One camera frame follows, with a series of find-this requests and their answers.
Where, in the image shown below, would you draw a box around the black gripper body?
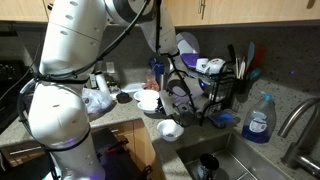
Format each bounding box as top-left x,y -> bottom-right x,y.
156,91 -> 171,113

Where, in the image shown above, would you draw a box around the small white ceramic bowl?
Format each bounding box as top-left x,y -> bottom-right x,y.
156,119 -> 185,143

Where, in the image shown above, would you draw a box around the purple bowl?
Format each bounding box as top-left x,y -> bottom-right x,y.
181,52 -> 203,69

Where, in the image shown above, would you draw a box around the large white plate in rack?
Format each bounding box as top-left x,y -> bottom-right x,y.
175,31 -> 201,56

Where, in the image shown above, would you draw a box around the plastic bag with orange contents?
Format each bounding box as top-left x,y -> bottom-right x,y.
143,69 -> 160,92

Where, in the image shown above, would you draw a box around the small black round object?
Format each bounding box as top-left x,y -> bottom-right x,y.
116,92 -> 132,104

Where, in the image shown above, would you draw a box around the wooden lower cabinets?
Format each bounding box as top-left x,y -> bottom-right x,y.
0,118 -> 168,180

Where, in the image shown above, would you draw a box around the wooden cabinets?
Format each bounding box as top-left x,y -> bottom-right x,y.
0,118 -> 168,180
0,0 -> 320,28

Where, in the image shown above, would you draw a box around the plain white mug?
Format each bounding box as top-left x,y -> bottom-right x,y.
194,57 -> 210,73

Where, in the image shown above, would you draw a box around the white cylinder roll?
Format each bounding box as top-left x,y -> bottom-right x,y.
94,71 -> 111,94

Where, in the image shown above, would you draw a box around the clear plastic bag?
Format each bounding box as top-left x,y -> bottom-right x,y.
81,87 -> 114,115

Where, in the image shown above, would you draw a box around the clear plastic container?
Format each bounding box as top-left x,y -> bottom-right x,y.
209,109 -> 241,129

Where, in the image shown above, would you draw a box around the white mug with print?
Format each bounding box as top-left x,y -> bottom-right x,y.
204,57 -> 228,76

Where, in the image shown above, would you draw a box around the black robot stand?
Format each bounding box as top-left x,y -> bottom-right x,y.
89,128 -> 151,180

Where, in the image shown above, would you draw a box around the black utensil holder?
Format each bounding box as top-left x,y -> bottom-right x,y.
233,77 -> 253,96

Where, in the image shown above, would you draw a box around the black spatula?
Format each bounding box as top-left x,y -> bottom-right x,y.
227,43 -> 238,79

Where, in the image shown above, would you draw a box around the white utensil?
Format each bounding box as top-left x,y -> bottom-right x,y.
237,56 -> 247,80

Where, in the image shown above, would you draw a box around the stainless steel sink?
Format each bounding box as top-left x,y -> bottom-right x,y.
176,131 -> 291,180

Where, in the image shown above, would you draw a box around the teal utensil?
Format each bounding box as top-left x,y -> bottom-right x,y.
248,67 -> 263,81

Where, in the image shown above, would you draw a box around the blue dish soap bottle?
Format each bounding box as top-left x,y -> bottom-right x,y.
241,91 -> 278,144

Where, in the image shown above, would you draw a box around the blue spatula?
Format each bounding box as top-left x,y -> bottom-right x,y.
245,40 -> 256,73

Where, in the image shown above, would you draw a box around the red spatula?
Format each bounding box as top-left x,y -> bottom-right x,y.
251,44 -> 267,73

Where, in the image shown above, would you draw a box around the wooden upper cabinets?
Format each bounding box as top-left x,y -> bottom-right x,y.
0,0 -> 320,28

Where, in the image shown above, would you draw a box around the steel kitchen faucet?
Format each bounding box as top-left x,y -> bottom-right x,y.
277,96 -> 320,179

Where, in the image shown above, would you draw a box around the black wire dish rack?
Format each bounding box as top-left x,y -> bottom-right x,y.
164,53 -> 239,127

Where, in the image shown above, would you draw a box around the white wall outlet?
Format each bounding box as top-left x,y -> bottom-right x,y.
106,61 -> 116,74

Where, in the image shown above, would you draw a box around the steel cabinet handle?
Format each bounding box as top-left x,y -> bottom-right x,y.
198,0 -> 207,20

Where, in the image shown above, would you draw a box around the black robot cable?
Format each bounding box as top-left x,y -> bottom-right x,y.
16,0 -> 201,154

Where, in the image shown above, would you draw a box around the steel drawer handle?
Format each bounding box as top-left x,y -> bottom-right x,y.
9,145 -> 43,157

